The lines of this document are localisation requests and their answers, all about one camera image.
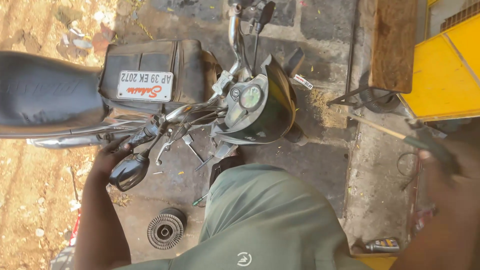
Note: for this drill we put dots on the person's right hand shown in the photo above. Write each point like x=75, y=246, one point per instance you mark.
x=457, y=168

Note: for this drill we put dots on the person's left hand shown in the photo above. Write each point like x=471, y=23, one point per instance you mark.
x=105, y=161

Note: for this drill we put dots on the person's right fingers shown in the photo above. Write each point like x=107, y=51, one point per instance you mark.
x=425, y=154

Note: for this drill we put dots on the person's left fingers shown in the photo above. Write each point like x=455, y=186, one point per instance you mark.
x=120, y=144

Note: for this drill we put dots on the wooden-shaft tool with green grip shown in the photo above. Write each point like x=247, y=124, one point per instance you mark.
x=378, y=127

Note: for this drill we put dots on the black motorcycle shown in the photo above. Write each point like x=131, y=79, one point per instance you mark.
x=45, y=93

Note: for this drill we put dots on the black rear-view mirror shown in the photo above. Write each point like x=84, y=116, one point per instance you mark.
x=129, y=172
x=265, y=15

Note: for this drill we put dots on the white number plate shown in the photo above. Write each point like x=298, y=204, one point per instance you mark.
x=144, y=85

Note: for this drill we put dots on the red packet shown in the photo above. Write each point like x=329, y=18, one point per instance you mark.
x=423, y=219

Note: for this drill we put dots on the black rubber tyre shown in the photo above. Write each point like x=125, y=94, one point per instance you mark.
x=377, y=103

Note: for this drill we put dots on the steel open-end spanner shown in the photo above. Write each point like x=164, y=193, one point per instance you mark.
x=192, y=147

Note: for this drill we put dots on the yellow metal cabinet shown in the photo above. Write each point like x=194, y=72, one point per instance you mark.
x=442, y=75

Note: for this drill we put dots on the dark steel rod tool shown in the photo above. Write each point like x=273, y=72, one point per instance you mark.
x=204, y=163

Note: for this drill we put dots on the round ribbed clutch part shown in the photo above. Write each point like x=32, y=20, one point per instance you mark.
x=165, y=229

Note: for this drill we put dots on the grey oil bottle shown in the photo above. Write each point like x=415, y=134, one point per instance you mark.
x=382, y=245

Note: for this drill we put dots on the pile of sawdust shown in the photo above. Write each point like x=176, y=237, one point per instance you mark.
x=326, y=108

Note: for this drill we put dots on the brown wooden plank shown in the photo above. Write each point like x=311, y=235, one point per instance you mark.
x=393, y=45

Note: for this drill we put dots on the yellow box edge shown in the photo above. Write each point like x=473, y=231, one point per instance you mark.
x=375, y=262

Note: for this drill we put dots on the black metal stand frame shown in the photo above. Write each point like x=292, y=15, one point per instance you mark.
x=348, y=96

